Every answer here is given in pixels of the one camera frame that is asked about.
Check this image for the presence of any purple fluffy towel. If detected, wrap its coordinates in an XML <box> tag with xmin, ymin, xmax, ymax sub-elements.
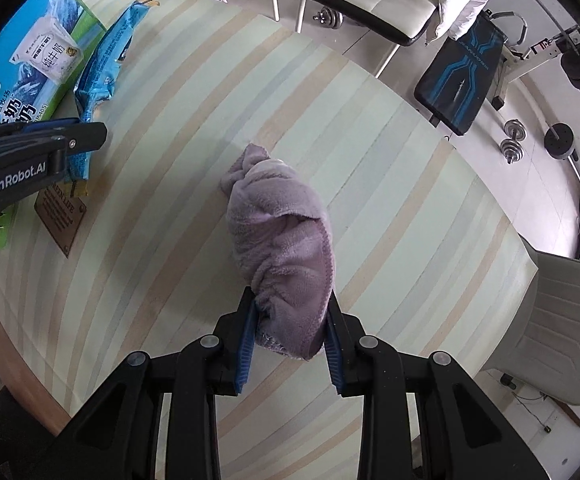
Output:
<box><xmin>220</xmin><ymin>144</ymin><xmax>335</xmax><ymax>361</ymax></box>

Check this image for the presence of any blue long snack bag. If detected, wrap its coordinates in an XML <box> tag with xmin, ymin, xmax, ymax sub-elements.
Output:
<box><xmin>64</xmin><ymin>0</ymin><xmax>160</xmax><ymax>197</ymax></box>

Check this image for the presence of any brown sign plaque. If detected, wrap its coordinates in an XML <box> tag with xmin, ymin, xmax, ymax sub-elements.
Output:
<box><xmin>34</xmin><ymin>184</ymin><xmax>87</xmax><ymax>257</ymax></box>

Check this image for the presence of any brown cardboard box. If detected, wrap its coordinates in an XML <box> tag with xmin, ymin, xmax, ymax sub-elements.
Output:
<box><xmin>0</xmin><ymin>0</ymin><xmax>104</xmax><ymax>247</ymax></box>

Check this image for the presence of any chrome dumbbell under chair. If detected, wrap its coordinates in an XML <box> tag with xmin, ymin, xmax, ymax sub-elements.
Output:
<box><xmin>313</xmin><ymin>6</ymin><xmax>344</xmax><ymax>29</ymax></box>

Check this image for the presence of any barbell on floor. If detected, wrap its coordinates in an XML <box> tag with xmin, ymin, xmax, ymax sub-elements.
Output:
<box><xmin>544</xmin><ymin>122</ymin><xmax>580</xmax><ymax>216</ymax></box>

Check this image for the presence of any black blue weight bench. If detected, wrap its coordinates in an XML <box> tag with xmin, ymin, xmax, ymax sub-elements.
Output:
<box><xmin>413</xmin><ymin>13</ymin><xmax>507</xmax><ymax>136</ymax></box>

